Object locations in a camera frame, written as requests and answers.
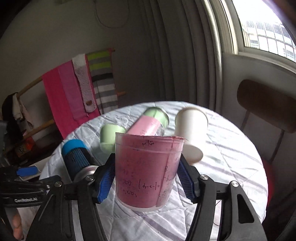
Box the pink plastic cup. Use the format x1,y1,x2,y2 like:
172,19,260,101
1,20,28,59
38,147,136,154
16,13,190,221
115,133,185,211

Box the small green paper cup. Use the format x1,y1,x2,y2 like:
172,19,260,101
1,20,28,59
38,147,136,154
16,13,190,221
100,123,126,153

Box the white paper cup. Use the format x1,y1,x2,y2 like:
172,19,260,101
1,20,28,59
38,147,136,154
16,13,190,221
175,107,209,164

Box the person's hand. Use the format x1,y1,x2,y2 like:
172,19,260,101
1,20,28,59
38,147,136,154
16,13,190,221
12,213,23,240

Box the blue black metal can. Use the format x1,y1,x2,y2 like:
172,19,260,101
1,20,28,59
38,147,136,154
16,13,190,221
61,139,99,182

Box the white striped quilted table cover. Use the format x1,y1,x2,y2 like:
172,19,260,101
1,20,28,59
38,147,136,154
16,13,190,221
39,100,269,241

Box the wooden towel rack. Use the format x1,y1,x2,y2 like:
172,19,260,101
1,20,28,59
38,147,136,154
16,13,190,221
17,54,125,138

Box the hanging dark clothes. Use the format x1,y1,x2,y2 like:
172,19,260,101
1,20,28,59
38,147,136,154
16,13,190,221
1,92,34,142

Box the green pink labelled can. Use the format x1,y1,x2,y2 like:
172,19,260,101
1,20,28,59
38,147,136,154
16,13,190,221
126,107,170,136

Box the hot pink towel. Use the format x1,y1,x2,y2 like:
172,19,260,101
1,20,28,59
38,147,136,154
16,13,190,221
42,67,100,138

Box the light pink towel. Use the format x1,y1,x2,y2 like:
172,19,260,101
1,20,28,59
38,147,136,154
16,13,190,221
58,61,87,121

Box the brown wooden chair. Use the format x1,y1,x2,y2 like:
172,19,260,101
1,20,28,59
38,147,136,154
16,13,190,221
237,79,296,209

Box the striped grey green scarf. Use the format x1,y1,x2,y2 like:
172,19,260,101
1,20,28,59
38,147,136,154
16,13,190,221
86,48,118,114

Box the knitted pink white scarf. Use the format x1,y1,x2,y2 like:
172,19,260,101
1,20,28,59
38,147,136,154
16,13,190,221
72,54,97,113

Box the grey curtain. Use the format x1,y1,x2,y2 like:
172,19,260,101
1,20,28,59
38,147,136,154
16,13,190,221
139,1,223,113

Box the white framed window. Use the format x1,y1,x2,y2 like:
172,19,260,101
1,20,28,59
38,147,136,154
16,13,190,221
219,0,296,72

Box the thin wall cable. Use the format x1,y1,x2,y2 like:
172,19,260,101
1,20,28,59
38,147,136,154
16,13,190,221
93,0,130,30

